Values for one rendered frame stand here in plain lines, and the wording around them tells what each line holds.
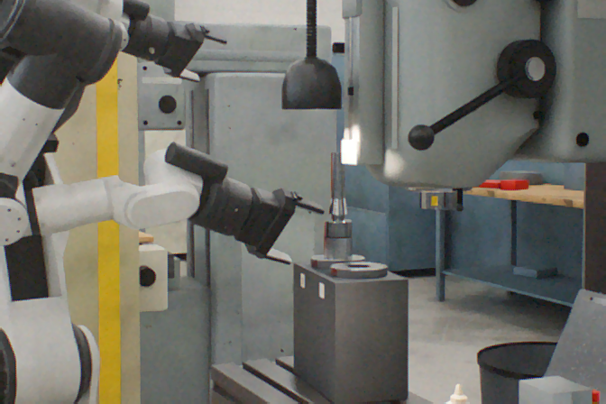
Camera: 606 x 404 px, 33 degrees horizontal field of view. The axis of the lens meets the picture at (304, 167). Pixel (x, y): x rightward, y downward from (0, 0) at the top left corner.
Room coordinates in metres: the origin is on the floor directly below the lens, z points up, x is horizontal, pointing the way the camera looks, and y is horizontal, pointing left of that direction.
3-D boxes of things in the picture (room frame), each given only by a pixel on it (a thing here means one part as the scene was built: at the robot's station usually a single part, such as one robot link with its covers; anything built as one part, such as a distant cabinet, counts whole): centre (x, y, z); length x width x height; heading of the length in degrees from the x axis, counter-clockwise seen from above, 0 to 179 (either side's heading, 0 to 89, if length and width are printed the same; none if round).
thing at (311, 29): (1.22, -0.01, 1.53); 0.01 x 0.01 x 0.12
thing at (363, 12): (1.26, -0.07, 1.45); 0.04 x 0.04 x 0.21; 25
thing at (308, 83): (1.22, -0.01, 1.44); 0.07 x 0.07 x 0.06
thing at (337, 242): (1.68, -0.05, 1.19); 0.05 x 0.05 x 0.05
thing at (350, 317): (1.63, -0.07, 1.06); 0.22 x 0.12 x 0.20; 17
